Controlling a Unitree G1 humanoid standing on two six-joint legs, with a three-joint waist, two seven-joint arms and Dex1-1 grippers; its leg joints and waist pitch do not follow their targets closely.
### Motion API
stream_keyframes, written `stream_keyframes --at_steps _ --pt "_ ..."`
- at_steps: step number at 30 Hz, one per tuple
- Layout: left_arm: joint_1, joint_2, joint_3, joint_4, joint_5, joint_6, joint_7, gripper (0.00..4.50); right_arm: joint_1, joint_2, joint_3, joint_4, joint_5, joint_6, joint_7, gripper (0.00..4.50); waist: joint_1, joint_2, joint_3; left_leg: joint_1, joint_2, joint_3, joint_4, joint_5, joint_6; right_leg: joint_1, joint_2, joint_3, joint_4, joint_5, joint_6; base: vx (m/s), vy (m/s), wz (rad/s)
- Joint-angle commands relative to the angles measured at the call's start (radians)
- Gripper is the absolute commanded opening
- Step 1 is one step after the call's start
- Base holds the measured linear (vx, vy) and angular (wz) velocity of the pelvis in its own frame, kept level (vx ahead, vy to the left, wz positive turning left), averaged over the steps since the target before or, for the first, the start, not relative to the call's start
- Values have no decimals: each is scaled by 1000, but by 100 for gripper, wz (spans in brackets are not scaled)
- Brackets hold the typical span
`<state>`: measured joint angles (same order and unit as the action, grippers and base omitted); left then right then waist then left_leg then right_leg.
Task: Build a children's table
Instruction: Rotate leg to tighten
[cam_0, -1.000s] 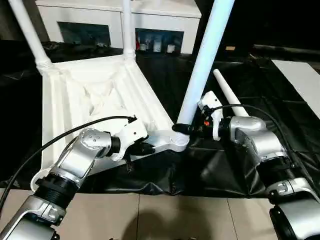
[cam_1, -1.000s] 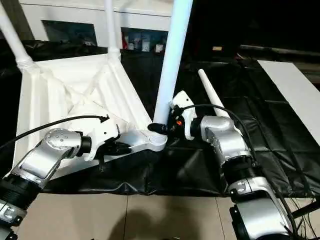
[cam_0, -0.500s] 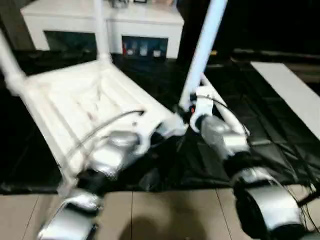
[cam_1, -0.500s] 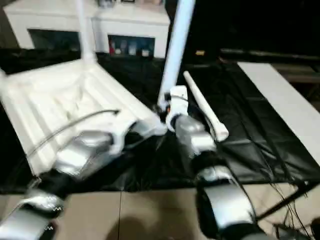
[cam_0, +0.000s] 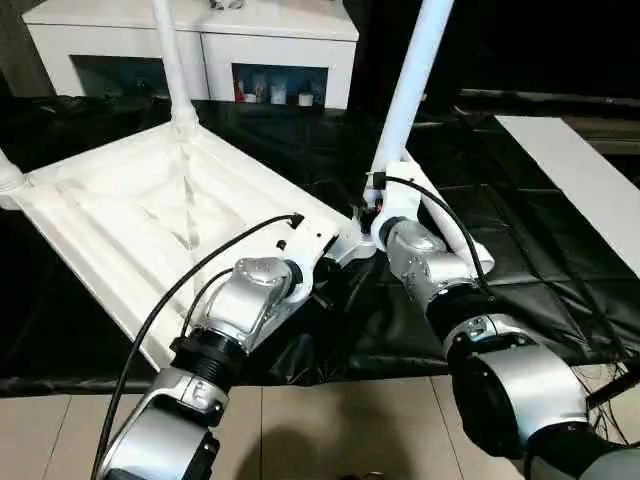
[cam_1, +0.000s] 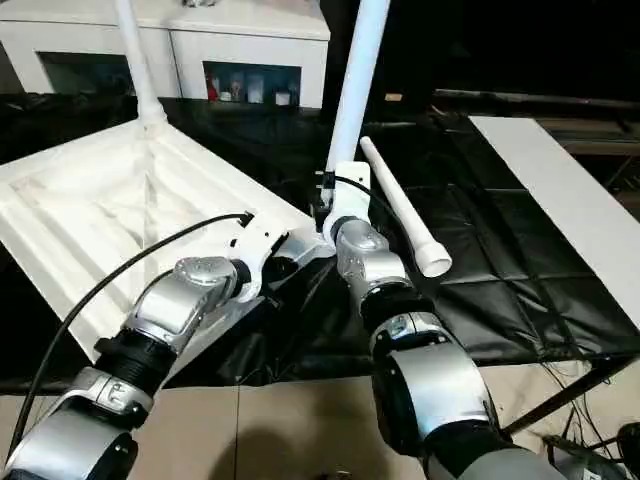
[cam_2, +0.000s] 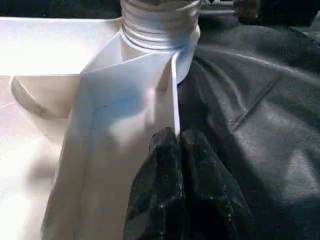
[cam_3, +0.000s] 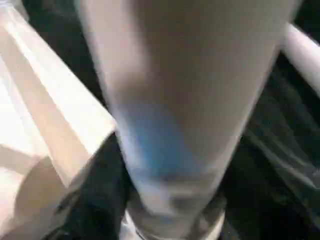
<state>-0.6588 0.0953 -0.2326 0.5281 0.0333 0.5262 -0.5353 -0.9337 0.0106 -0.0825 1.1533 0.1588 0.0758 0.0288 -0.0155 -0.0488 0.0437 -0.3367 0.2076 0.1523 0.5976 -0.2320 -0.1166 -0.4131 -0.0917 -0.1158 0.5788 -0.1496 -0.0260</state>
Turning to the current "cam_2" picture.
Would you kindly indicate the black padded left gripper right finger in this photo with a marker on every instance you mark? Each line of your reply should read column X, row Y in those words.
column 210, row 200

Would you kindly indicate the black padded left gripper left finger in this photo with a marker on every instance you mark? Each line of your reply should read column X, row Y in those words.
column 157, row 190

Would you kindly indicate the white plastic table top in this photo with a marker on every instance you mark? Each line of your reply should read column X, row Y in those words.
column 75, row 50

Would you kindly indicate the white plastic table leg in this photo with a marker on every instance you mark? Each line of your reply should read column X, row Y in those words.
column 160, row 25

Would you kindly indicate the black work mat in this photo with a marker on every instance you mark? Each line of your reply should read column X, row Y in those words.
column 250, row 100

